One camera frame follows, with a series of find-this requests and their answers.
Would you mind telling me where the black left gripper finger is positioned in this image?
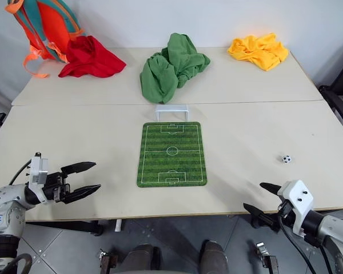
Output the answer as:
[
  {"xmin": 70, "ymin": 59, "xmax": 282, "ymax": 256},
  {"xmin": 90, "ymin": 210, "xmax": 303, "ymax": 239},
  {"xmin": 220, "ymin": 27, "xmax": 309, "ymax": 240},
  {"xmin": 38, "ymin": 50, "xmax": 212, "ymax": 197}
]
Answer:
[
  {"xmin": 63, "ymin": 184, "xmax": 102, "ymax": 204},
  {"xmin": 60, "ymin": 161, "xmax": 97, "ymax": 175}
]

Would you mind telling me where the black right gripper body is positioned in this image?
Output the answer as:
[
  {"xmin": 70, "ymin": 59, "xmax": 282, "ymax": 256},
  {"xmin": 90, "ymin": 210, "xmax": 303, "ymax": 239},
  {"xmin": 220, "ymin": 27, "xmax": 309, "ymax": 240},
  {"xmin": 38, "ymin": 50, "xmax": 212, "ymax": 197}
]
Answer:
[{"xmin": 270, "ymin": 199, "xmax": 297, "ymax": 232}]

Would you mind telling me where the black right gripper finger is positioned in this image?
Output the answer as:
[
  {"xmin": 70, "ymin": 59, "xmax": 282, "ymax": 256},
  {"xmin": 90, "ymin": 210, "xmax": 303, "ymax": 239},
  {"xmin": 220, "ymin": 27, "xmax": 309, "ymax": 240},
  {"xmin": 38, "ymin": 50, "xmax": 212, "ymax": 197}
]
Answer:
[
  {"xmin": 242, "ymin": 203, "xmax": 278, "ymax": 229},
  {"xmin": 259, "ymin": 182, "xmax": 283, "ymax": 197}
]

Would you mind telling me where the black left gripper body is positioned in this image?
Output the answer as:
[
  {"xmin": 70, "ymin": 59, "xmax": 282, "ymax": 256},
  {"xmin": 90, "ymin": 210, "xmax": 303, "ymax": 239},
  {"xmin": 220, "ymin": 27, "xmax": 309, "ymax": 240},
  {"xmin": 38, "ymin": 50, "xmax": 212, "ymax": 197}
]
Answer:
[{"xmin": 42, "ymin": 170, "xmax": 71, "ymax": 204}]

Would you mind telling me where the green soccer field mat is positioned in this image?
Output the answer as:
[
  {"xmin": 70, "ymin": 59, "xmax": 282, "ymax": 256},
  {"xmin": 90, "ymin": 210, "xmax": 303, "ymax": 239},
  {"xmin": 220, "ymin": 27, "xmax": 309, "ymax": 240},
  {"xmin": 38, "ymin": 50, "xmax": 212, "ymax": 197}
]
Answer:
[{"xmin": 136, "ymin": 121, "xmax": 208, "ymax": 188}]

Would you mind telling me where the dark rounded shape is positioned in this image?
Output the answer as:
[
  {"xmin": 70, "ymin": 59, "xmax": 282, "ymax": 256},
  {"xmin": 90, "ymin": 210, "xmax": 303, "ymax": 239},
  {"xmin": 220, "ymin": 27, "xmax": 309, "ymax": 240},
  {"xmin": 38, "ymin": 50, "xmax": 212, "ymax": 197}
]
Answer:
[
  {"xmin": 120, "ymin": 244, "xmax": 162, "ymax": 274},
  {"xmin": 199, "ymin": 240, "xmax": 229, "ymax": 274}
]

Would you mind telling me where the red crumpled cloth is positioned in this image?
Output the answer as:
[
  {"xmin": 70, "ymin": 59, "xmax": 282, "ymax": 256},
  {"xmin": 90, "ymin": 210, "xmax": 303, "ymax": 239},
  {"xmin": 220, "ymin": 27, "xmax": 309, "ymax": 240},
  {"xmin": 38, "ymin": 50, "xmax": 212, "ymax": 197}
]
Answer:
[{"xmin": 58, "ymin": 35, "xmax": 127, "ymax": 79}]

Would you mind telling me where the small white goal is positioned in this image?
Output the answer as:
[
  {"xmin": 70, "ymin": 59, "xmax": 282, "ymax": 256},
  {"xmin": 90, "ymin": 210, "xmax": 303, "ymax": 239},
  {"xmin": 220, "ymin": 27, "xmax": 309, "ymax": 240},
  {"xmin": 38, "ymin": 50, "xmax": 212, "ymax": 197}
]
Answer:
[{"xmin": 154, "ymin": 104, "xmax": 189, "ymax": 122}]

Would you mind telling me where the black office chair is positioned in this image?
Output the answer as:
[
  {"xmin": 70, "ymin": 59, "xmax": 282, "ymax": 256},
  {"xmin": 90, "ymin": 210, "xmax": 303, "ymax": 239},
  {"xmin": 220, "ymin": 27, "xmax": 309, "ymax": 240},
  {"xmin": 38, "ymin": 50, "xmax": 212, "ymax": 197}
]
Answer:
[{"xmin": 318, "ymin": 38, "xmax": 343, "ymax": 122}]

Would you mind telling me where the green crumpled cloth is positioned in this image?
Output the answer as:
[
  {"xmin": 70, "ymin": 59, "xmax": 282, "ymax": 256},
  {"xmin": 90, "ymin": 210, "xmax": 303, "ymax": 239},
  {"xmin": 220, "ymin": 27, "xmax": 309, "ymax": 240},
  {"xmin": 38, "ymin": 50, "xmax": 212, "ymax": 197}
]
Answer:
[{"xmin": 139, "ymin": 33, "xmax": 212, "ymax": 104}]

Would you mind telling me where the yellow crumpled cloth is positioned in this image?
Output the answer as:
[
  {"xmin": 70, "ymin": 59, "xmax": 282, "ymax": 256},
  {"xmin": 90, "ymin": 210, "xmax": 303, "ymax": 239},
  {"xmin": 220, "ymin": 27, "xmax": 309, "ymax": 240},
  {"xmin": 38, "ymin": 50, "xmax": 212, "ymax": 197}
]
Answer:
[{"xmin": 227, "ymin": 33, "xmax": 289, "ymax": 71}]

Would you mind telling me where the orange teal backpack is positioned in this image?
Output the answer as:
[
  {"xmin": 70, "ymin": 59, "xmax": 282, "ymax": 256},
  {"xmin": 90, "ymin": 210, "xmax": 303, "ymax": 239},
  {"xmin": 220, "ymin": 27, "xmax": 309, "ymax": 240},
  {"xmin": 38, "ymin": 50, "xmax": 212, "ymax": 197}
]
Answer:
[{"xmin": 5, "ymin": 0, "xmax": 85, "ymax": 79}]

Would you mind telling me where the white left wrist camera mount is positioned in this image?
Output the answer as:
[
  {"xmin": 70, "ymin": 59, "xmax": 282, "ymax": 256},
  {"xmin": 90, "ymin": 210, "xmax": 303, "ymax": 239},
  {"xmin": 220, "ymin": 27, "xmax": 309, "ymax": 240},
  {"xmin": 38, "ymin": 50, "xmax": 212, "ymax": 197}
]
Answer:
[{"xmin": 27, "ymin": 152, "xmax": 50, "ymax": 205}]

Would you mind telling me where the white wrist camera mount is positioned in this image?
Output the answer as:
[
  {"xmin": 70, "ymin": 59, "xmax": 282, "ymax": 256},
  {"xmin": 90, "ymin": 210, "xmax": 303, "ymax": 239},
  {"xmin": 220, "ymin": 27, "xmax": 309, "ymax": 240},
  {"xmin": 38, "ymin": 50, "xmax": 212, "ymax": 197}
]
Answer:
[
  {"xmin": 27, "ymin": 152, "xmax": 50, "ymax": 205},
  {"xmin": 277, "ymin": 179, "xmax": 314, "ymax": 237}
]

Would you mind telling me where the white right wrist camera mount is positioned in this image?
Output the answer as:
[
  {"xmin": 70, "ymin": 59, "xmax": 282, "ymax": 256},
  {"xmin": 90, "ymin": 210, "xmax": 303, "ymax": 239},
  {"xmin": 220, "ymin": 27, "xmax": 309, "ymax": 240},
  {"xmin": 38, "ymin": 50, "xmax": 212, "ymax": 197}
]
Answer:
[{"xmin": 277, "ymin": 179, "xmax": 314, "ymax": 237}]

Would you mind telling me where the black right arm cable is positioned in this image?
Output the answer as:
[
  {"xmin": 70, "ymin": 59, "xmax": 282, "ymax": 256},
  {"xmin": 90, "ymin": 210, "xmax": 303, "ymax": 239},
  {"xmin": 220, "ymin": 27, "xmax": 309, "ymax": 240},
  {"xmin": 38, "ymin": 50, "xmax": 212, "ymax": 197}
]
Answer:
[{"xmin": 279, "ymin": 216, "xmax": 306, "ymax": 274}]

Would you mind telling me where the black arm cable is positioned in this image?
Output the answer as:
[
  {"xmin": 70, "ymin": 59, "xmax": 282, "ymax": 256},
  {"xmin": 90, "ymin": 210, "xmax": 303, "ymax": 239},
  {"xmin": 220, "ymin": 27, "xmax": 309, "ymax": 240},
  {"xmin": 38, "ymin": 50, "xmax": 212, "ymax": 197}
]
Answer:
[
  {"xmin": 279, "ymin": 216, "xmax": 306, "ymax": 274},
  {"xmin": 8, "ymin": 158, "xmax": 33, "ymax": 186}
]

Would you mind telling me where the black table frame bar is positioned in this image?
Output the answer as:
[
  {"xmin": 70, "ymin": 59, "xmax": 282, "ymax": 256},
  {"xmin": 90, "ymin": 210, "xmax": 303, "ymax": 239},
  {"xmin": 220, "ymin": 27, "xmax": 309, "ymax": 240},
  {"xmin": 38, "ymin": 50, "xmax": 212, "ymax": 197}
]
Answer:
[{"xmin": 25, "ymin": 219, "xmax": 101, "ymax": 236}]

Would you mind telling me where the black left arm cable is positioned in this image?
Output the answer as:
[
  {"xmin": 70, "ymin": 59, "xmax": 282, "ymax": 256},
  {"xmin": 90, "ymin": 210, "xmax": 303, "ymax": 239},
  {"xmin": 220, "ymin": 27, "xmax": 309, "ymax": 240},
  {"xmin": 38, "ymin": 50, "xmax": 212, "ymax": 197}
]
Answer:
[{"xmin": 8, "ymin": 158, "xmax": 33, "ymax": 186}]

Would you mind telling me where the metal caster bracket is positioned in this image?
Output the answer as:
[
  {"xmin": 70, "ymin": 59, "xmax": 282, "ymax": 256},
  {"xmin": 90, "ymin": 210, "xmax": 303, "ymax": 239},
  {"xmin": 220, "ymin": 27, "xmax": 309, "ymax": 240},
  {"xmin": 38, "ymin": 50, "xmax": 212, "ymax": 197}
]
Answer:
[
  {"xmin": 255, "ymin": 241, "xmax": 277, "ymax": 269},
  {"xmin": 98, "ymin": 248, "xmax": 118, "ymax": 274}
]

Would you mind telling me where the black curved ring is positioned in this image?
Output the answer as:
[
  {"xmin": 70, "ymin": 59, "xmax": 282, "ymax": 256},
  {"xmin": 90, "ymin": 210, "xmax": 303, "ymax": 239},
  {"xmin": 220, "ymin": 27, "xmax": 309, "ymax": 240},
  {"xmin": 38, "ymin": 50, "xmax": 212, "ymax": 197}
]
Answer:
[{"xmin": 0, "ymin": 252, "xmax": 33, "ymax": 274}]

